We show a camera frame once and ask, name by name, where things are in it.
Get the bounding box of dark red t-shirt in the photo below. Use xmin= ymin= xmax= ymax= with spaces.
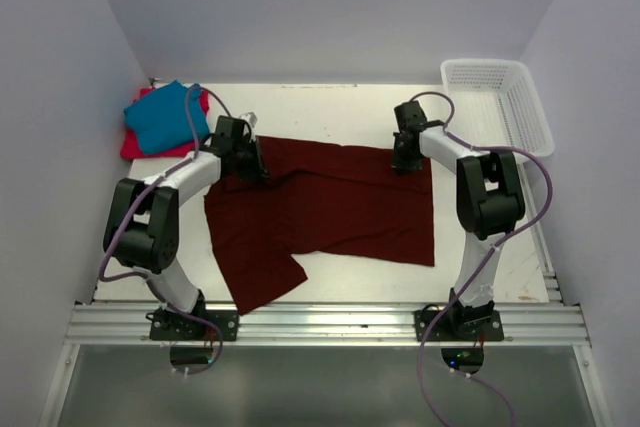
xmin=204 ymin=137 xmax=435 ymax=315

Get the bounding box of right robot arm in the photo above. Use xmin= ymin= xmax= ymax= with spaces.
xmin=392 ymin=100 xmax=525 ymax=340

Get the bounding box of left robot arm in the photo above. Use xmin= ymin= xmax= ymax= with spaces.
xmin=99 ymin=112 xmax=268 ymax=340

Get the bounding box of folded blue t-shirt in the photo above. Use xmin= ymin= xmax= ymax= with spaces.
xmin=123 ymin=79 xmax=209 ymax=154

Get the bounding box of white plastic basket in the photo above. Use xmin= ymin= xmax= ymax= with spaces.
xmin=440 ymin=59 xmax=555 ymax=158

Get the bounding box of folded pink t-shirt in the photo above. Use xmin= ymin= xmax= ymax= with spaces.
xmin=119 ymin=87 xmax=210 ymax=160

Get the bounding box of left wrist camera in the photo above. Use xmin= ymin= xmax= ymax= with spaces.
xmin=240 ymin=112 xmax=258 ymax=128

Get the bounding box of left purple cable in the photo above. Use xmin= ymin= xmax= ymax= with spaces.
xmin=97 ymin=85 xmax=236 ymax=376

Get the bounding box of purple cable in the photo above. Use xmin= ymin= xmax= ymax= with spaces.
xmin=409 ymin=91 xmax=554 ymax=427
xmin=97 ymin=85 xmax=236 ymax=376

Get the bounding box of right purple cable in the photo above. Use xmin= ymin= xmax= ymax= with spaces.
xmin=409 ymin=91 xmax=554 ymax=427

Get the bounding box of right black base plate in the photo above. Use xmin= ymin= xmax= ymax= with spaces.
xmin=413 ymin=302 xmax=504 ymax=343

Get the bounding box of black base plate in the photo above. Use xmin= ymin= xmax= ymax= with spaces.
xmin=413 ymin=302 xmax=504 ymax=343
xmin=145 ymin=308 xmax=239 ymax=342

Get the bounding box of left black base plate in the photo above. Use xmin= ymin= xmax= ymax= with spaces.
xmin=145 ymin=308 xmax=239 ymax=342

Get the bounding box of aluminium mounting rail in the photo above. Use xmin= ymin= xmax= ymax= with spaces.
xmin=64 ymin=272 xmax=590 ymax=347

